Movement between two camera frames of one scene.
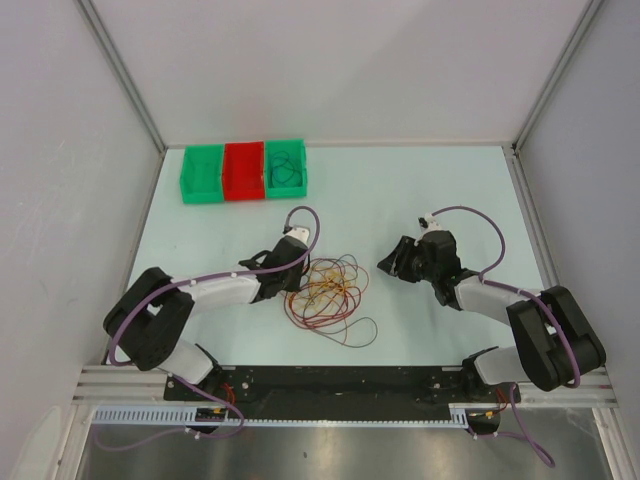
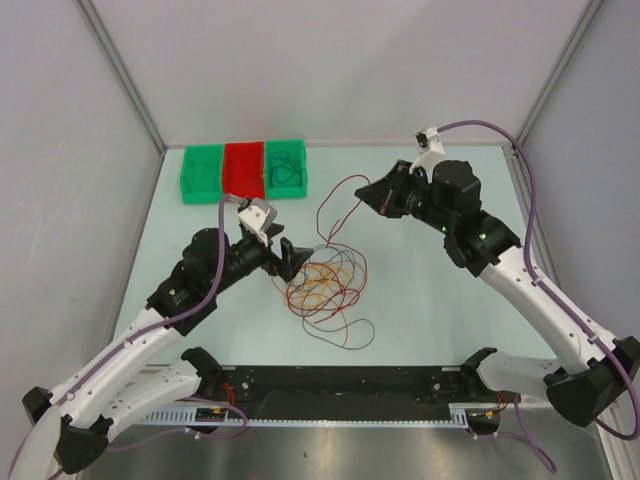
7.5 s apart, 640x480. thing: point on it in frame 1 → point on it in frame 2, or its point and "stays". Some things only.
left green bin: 202,174 stays
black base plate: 347,384 stays
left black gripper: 296,280 → 290,261
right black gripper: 396,262 → 377,195
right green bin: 286,168 stays
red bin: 243,171 stays
